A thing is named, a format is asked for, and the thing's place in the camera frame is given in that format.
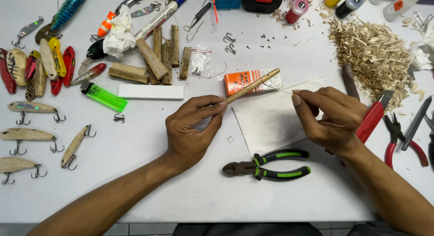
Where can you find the white rectangular block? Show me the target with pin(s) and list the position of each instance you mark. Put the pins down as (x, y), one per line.
(151, 92)

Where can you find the thin orange stick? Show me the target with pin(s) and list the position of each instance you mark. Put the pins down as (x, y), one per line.
(215, 8)

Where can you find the red paint bottle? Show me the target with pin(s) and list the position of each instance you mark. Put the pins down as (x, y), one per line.
(296, 11)

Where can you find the silver spoon lure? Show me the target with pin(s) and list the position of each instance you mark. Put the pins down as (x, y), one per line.
(127, 2)
(29, 29)
(144, 10)

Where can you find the green transparent lighter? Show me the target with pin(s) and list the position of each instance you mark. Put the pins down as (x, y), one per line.
(105, 97)

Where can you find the small clear plastic bag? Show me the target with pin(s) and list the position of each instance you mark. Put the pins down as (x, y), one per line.
(200, 61)

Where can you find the metal clips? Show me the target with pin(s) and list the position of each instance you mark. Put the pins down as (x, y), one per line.
(422, 19)

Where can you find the thin wooden stick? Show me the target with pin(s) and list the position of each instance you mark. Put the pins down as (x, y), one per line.
(252, 85)

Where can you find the blue striped fish lure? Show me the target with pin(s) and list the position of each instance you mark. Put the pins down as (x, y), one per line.
(67, 8)

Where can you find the white marker with blue cap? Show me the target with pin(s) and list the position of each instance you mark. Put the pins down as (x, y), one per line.
(159, 17)

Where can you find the black tweezers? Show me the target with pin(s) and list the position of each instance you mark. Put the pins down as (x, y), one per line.
(200, 15)

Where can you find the unpainted wooden lure with hooks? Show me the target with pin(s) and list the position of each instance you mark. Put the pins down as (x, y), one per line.
(27, 135)
(32, 107)
(17, 164)
(73, 147)

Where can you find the orange and white lure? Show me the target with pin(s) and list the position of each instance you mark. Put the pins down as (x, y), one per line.
(105, 25)

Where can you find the black and red case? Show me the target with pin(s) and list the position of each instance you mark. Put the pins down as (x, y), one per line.
(262, 2)

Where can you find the scatter of small black screws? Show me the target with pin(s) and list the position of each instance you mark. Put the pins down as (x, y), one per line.
(262, 41)

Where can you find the orange and white cardboard box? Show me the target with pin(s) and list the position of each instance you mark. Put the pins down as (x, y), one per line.
(239, 83)

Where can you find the grey metal file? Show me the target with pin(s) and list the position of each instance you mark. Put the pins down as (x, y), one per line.
(416, 124)

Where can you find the person's right hand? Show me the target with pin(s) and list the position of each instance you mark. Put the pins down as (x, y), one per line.
(339, 120)

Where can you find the black and green lure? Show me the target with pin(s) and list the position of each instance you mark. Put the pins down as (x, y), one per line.
(95, 50)

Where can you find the red and silver lure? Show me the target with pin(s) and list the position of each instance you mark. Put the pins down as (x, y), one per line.
(90, 73)

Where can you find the crumpled white tissue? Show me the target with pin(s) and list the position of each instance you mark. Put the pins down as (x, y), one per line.
(423, 49)
(118, 36)

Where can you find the pile of wood shavings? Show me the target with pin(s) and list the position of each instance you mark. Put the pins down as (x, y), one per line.
(373, 59)

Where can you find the person's left hand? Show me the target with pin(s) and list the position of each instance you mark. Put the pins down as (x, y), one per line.
(186, 137)

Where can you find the pile of rough wood pieces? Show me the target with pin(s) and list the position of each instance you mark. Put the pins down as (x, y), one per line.
(154, 58)

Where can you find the green and black cutting pliers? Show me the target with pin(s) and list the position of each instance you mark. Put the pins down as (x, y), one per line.
(271, 168)

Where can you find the heap of painted fishing lures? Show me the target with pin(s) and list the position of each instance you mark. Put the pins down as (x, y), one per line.
(34, 66)

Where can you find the black paint bottle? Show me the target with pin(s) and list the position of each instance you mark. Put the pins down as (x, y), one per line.
(347, 7)

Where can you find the black treble hook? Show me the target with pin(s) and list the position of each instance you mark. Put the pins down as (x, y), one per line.
(119, 118)
(229, 38)
(231, 48)

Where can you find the red utility knife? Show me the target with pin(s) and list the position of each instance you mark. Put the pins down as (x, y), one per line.
(369, 122)

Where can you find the white paper sheet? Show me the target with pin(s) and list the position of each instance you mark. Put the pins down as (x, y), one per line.
(268, 124)

